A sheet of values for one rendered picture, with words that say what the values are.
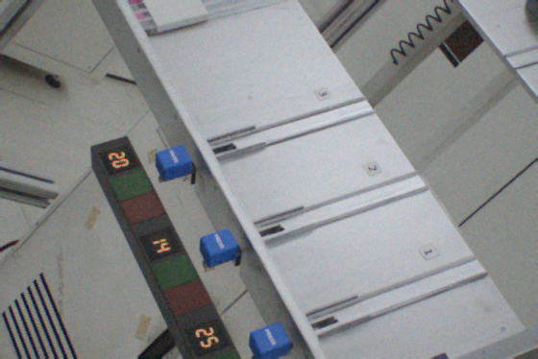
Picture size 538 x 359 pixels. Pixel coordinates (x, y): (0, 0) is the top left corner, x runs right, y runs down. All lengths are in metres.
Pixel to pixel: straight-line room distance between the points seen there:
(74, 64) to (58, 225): 0.98
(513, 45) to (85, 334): 0.74
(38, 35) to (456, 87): 1.31
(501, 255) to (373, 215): 2.02
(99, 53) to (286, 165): 1.56
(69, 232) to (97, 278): 0.10
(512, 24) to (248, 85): 0.33
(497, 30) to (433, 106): 2.00
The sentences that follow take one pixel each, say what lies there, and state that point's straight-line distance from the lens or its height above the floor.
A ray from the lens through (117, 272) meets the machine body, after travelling 1.57.
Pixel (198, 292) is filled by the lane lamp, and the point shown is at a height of 0.67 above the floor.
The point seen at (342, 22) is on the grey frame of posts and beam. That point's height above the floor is 0.78.
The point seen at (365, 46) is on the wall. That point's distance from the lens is 3.46.
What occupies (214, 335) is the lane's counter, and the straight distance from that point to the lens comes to 0.97.
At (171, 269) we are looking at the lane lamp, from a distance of 1.01.
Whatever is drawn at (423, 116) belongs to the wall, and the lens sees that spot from 3.28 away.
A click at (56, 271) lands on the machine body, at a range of 1.66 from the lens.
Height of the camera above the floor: 1.12
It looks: 20 degrees down
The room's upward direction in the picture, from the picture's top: 46 degrees clockwise
